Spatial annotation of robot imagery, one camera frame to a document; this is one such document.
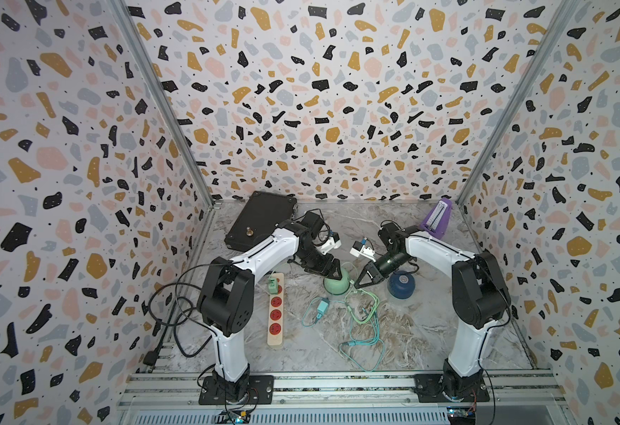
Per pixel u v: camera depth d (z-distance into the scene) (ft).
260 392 2.41
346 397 2.40
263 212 3.65
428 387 2.44
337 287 2.79
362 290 2.74
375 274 2.52
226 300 1.59
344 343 2.69
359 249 2.72
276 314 2.81
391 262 2.56
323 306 2.85
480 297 1.66
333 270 2.57
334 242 2.72
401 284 2.75
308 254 2.45
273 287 2.83
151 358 2.67
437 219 3.30
